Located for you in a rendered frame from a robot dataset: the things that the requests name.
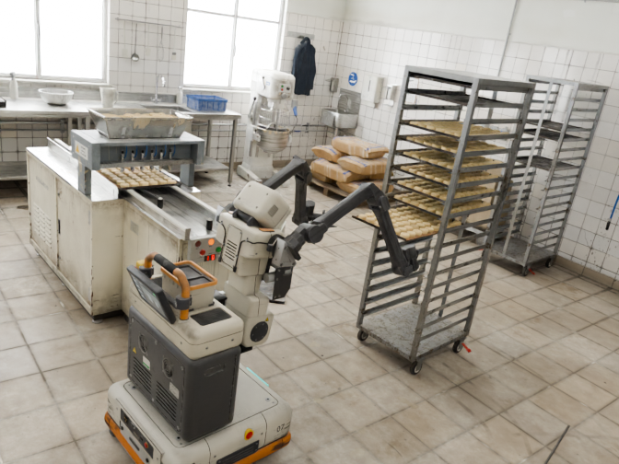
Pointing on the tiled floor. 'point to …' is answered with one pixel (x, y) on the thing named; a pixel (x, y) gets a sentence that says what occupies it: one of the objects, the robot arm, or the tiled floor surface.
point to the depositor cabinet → (79, 231)
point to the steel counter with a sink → (34, 104)
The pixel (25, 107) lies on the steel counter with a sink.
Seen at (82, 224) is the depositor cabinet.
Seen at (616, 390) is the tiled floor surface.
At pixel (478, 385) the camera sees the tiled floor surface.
